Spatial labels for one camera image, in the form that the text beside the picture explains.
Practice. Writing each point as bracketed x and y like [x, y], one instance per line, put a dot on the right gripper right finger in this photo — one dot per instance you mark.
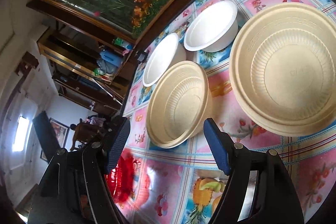
[274, 200]

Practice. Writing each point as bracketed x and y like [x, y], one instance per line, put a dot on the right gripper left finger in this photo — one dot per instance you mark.
[73, 188]

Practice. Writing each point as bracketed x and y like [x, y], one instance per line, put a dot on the small beige ribbed bowl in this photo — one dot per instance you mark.
[179, 105]

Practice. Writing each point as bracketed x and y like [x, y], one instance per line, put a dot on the large beige ribbed bowl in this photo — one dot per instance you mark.
[282, 69]

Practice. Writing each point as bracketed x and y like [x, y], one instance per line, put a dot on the large white foam bowl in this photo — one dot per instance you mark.
[167, 53]

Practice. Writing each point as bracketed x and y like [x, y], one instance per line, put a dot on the small white foam bowl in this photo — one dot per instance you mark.
[213, 29]

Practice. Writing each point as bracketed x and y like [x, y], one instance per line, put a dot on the colourful floral tablecloth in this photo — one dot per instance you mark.
[165, 184]

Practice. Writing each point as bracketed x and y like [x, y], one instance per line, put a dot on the framed wall picture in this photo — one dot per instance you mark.
[61, 131]

